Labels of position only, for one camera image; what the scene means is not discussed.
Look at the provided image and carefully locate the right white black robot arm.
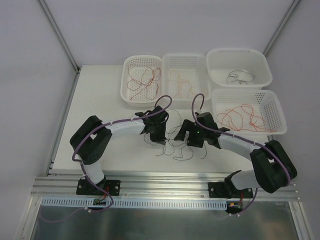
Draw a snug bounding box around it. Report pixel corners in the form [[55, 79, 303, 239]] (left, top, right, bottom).
[[174, 112, 298, 199]]

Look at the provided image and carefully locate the thin dark wire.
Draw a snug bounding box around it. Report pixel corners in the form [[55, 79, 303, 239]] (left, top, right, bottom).
[[143, 108, 210, 161]]

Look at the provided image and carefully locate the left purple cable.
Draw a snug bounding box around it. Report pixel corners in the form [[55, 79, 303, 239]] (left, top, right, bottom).
[[71, 94, 173, 191]]

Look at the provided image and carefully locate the aluminium frame post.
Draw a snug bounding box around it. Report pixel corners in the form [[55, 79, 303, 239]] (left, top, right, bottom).
[[37, 0, 81, 73], [262, 0, 303, 58]]

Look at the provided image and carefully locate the translucent middle white basket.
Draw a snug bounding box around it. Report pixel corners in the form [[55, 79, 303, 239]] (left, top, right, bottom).
[[162, 53, 212, 109]]

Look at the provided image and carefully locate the rounded perforated white basket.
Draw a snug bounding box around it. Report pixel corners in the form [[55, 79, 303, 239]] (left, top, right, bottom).
[[120, 55, 162, 108]]

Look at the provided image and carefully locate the thin red wire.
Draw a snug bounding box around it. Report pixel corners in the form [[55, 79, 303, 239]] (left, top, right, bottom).
[[216, 104, 278, 133]]

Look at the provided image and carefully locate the right aluminium frame post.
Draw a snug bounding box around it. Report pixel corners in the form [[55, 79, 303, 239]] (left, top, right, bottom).
[[262, 0, 303, 58]]

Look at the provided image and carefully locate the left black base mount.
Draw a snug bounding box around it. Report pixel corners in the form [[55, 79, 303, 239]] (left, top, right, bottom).
[[76, 178, 121, 196]]

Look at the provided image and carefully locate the yellow wire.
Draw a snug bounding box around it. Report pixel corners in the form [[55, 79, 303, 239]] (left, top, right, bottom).
[[166, 70, 201, 100]]

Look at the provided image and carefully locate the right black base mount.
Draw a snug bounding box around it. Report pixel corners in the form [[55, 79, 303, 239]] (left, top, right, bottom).
[[208, 182, 254, 199]]

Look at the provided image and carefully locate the solid white tub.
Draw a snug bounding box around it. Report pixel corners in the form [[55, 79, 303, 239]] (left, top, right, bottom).
[[206, 48, 273, 89]]

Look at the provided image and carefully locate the large perforated white basket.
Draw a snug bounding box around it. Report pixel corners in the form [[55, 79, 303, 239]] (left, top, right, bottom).
[[211, 88, 287, 136]]

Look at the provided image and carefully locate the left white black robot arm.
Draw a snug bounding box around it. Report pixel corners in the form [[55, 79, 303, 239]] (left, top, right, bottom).
[[69, 106, 169, 197]]

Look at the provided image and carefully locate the dark red wire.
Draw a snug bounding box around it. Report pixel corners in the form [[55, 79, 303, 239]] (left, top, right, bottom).
[[126, 62, 162, 101]]

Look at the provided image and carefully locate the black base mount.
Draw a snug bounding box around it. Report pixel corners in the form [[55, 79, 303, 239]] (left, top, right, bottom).
[[208, 182, 254, 199], [76, 178, 121, 196]]

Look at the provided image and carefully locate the left aluminium frame post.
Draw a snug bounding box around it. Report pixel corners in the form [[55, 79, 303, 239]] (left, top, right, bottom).
[[37, 0, 81, 73]]

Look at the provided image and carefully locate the white slotted cable duct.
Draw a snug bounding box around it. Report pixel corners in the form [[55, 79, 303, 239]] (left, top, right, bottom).
[[41, 197, 227, 211]]

